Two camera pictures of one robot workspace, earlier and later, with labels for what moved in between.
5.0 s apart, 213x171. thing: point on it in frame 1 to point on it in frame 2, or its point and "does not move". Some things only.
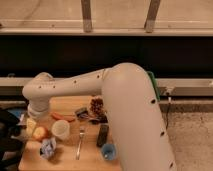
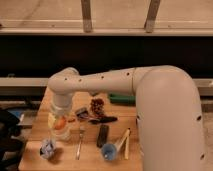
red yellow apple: x=40 y=133 to x=60 y=123
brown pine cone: x=96 y=105 does not move
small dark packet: x=82 y=113 does not move
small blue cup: x=108 y=151 does not move
